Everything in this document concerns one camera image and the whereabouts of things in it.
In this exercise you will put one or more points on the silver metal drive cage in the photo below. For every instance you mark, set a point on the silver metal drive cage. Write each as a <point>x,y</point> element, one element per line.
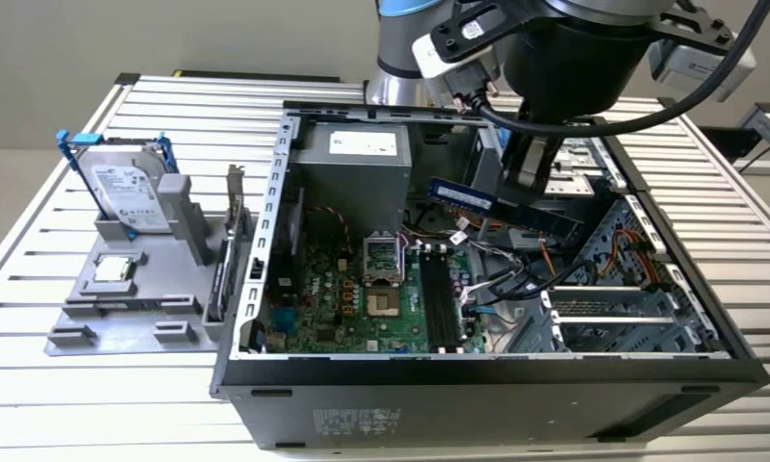
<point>616,293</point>

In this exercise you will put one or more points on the black block beside table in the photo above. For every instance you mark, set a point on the black block beside table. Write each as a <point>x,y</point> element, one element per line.
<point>732,142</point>

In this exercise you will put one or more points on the hard disk in blue carrier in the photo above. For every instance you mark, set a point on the hard disk in blue carrier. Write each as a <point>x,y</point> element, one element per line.
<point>126,187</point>

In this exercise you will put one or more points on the silver CPU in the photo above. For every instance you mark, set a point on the silver CPU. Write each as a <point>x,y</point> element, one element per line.
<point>115,269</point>

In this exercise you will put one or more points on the green motherboard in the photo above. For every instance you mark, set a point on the green motherboard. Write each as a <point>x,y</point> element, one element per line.
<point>392,329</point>

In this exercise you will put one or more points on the RAM stick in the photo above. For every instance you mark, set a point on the RAM stick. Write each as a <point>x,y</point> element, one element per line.
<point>128,305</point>
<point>459,192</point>

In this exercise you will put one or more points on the black open PC case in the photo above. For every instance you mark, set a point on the black open PC case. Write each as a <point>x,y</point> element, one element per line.
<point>424,409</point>

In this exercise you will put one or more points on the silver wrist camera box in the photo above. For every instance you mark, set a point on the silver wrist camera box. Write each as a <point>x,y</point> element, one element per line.
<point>427,58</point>
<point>694,67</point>

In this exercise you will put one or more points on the black RAM slot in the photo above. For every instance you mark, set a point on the black RAM slot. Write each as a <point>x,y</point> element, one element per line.
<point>448,313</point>
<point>431,308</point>

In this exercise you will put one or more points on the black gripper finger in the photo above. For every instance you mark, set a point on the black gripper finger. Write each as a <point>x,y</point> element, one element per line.
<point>511,173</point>
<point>550,163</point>

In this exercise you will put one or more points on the grey power supply unit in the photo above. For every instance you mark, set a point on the grey power supply unit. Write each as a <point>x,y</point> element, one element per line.
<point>354,192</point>

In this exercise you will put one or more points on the CPU socket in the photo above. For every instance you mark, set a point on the CPU socket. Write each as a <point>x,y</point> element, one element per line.
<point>383,302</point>

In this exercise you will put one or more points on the grey parts rack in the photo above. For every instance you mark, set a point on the grey parts rack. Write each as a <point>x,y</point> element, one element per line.
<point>160,284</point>

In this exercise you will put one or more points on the silver metal disk bay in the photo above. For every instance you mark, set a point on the silver metal disk bay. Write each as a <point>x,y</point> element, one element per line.
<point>575,185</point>

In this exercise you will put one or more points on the graphics card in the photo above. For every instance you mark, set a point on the graphics card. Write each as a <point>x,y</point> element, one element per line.
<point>222,289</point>

